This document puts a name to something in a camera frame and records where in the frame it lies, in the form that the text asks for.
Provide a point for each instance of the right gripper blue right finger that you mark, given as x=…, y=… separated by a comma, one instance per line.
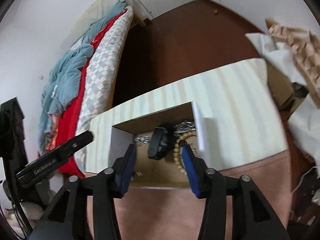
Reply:
x=209, y=184

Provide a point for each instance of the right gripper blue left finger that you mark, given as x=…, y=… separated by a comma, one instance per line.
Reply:
x=113, y=182

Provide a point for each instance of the black smart watch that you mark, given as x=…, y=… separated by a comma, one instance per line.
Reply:
x=158, y=145

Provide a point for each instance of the white cardboard box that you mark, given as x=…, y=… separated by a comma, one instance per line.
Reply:
x=185, y=125

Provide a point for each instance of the red blanket with flower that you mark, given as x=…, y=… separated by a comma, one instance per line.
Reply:
x=65, y=124

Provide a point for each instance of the pink and striped table mat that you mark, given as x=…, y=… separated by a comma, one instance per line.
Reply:
x=216, y=166

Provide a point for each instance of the teal quilt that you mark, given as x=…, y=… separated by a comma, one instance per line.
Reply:
x=64, y=80

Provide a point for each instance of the checkered mattress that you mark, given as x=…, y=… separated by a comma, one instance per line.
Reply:
x=102, y=71

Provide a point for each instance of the brown cardboard box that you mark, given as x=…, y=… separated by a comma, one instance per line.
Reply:
x=287, y=96

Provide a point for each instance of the beige patterned scarf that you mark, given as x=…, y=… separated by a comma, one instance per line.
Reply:
x=305, y=47

